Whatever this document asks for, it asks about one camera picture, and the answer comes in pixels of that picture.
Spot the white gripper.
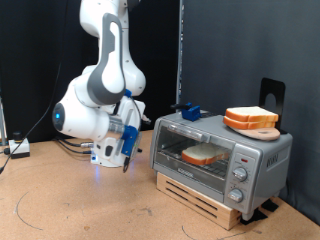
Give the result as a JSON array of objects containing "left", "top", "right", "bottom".
[{"left": 97, "top": 98, "right": 152, "bottom": 168}]

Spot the toy bread slice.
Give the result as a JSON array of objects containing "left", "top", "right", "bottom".
[
  {"left": 222, "top": 116, "right": 277, "bottom": 131},
  {"left": 181, "top": 142, "right": 231, "bottom": 167},
  {"left": 225, "top": 105, "right": 280, "bottom": 123}
]

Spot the metal oven rack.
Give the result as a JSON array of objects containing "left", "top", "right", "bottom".
[{"left": 158, "top": 139, "right": 231, "bottom": 178}]

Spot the silver oven knob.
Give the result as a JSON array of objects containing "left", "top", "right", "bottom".
[
  {"left": 227, "top": 188, "right": 244, "bottom": 204},
  {"left": 232, "top": 166, "right": 249, "bottom": 183}
]

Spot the silver toaster oven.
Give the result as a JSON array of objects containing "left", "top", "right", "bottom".
[{"left": 148, "top": 109, "right": 294, "bottom": 222}]

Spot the black tape piece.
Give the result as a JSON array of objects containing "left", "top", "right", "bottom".
[{"left": 261, "top": 198, "right": 280, "bottom": 213}]

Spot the wooden slatted block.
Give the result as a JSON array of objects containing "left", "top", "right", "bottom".
[{"left": 155, "top": 171, "right": 243, "bottom": 231}]

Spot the grey metal pole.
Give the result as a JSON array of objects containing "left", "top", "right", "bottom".
[{"left": 175, "top": 0, "right": 185, "bottom": 113}]

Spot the round wooden board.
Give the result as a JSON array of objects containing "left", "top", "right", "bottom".
[{"left": 229, "top": 126, "right": 281, "bottom": 142}]

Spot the grey box black button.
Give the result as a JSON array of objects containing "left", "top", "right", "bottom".
[{"left": 8, "top": 131, "right": 31, "bottom": 159}]

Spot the black metal bookend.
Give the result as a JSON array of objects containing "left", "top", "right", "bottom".
[{"left": 259, "top": 77, "right": 288, "bottom": 135}]

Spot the black curtain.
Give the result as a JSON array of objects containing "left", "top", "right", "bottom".
[{"left": 0, "top": 0, "right": 183, "bottom": 144}]

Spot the thin metal stand leg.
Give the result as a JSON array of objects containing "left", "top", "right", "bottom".
[{"left": 0, "top": 98, "right": 8, "bottom": 146}]

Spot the grey curtain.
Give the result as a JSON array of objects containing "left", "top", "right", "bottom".
[{"left": 181, "top": 0, "right": 320, "bottom": 226}]

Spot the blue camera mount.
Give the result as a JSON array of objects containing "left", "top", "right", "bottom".
[{"left": 120, "top": 124, "right": 140, "bottom": 157}]

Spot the thin black camera cable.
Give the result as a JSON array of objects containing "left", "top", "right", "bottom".
[{"left": 122, "top": 94, "right": 144, "bottom": 174}]

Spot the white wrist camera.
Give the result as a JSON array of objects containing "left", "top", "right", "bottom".
[{"left": 99, "top": 138, "right": 118, "bottom": 163}]

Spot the black base cable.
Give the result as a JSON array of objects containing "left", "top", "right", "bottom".
[{"left": 56, "top": 139, "right": 93, "bottom": 155}]

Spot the black cable silver connector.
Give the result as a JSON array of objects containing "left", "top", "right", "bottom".
[{"left": 53, "top": 135, "right": 95, "bottom": 148}]

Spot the long black hanging cable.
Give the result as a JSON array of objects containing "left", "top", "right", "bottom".
[{"left": 0, "top": 0, "right": 69, "bottom": 174}]

